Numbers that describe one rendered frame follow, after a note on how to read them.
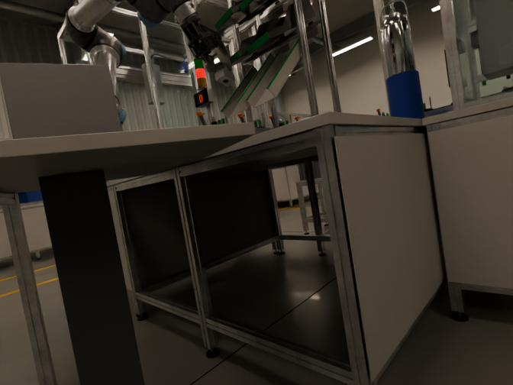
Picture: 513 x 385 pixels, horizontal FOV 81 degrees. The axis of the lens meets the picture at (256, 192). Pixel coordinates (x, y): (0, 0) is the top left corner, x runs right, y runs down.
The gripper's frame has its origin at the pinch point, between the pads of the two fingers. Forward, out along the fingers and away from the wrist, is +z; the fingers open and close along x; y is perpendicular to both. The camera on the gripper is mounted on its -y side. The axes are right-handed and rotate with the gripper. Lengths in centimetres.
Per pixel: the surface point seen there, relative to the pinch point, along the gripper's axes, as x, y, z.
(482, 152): 67, -14, 74
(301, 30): 29.3, -10.1, 3.4
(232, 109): -7.1, -1.3, 13.7
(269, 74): 11.7, -7.8, 10.2
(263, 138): 16.8, 31.8, 22.5
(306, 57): 27.7, -5.6, 11.9
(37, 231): -510, -106, 27
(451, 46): 70, -44, 40
